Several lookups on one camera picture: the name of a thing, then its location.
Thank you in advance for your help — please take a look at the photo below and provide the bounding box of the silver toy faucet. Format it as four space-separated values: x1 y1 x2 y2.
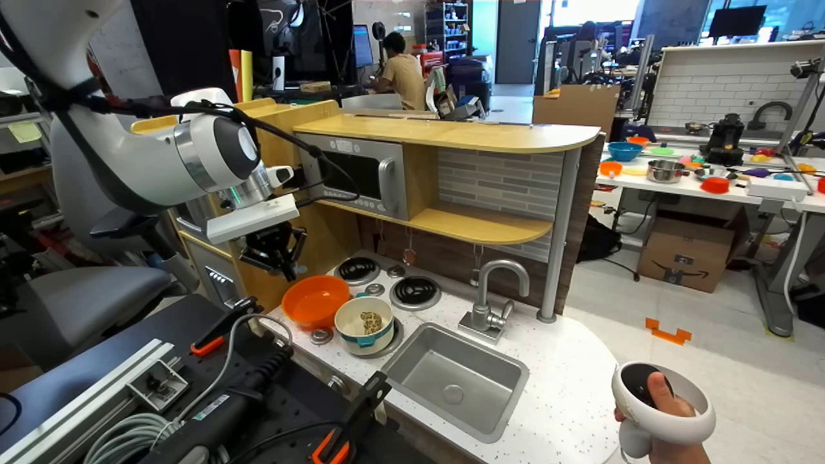
459 259 532 344

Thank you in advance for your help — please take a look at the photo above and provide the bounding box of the aluminium extrusion rail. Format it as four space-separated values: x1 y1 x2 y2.
0 338 189 464

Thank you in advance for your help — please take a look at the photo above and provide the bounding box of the orange black clamp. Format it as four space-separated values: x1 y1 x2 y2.
189 299 260 361
310 372 389 464

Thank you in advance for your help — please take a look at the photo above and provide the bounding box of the grey cable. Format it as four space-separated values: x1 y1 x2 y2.
80 316 295 464

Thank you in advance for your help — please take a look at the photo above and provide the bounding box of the grey toy sink basin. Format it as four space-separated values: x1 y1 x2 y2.
385 322 530 443

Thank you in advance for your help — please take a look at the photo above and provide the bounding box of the wooden toy kitchen unit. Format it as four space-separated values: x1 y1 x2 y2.
129 99 631 464

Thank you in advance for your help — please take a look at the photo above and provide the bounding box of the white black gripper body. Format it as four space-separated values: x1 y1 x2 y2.
206 193 308 281

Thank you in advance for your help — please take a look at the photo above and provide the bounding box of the orange plastic bowl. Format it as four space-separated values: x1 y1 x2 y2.
281 277 352 331

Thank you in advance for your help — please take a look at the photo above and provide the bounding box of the seated person in background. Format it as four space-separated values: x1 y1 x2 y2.
375 31 426 112

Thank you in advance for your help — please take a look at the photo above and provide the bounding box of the cardboard box on floor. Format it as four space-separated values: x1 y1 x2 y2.
637 216 735 295

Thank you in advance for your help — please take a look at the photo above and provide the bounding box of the white VR controller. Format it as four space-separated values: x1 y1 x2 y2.
611 361 718 464

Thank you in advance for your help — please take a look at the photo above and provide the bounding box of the black toy stove burner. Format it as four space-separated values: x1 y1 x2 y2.
335 255 383 287

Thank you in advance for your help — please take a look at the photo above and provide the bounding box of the white bowl with food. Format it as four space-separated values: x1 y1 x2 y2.
335 298 397 357

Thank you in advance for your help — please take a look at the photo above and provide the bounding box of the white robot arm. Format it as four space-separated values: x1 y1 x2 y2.
0 0 301 215

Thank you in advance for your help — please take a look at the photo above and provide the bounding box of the black perforated board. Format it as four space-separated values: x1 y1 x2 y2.
0 298 430 464

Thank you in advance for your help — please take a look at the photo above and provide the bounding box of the grey office chair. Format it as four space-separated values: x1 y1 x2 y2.
28 122 183 354

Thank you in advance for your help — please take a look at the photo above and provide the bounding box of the toy microwave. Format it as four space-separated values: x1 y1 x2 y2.
300 134 411 219

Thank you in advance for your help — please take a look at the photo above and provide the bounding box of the white work table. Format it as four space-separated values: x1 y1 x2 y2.
595 158 825 338

